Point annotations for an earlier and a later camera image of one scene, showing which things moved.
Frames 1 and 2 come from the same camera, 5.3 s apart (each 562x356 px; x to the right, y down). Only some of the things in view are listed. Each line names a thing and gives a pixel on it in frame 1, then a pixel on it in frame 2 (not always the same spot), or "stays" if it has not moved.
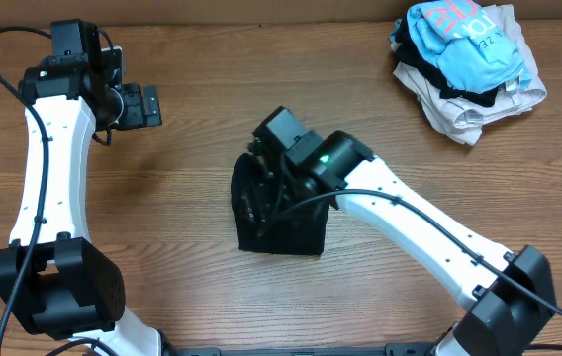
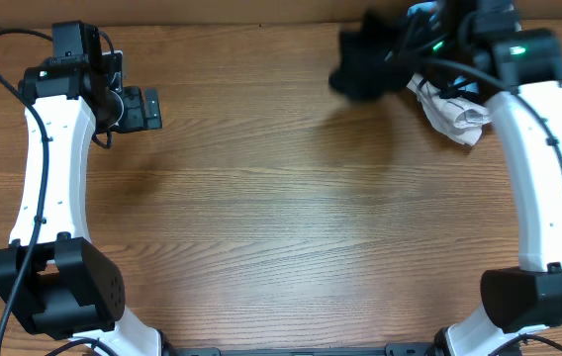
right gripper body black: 276,193 -> 421,41
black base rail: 393,350 stays
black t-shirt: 262,226 -> 366,68
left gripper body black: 133,114 stays
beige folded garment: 462,121 stays
